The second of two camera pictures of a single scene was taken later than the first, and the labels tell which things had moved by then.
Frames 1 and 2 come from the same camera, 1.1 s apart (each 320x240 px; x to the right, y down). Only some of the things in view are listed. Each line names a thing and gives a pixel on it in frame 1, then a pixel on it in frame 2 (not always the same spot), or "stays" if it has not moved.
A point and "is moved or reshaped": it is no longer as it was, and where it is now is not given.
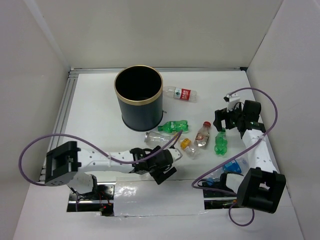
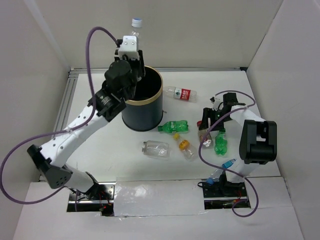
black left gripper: (161, 176) to (139, 64)
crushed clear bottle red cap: (202, 135) is moved or reshaped
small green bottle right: (221, 142) stays
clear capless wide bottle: (155, 139) is moved or reshaped
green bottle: (174, 126) stays
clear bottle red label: (181, 93) stays
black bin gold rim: (139, 90) stays
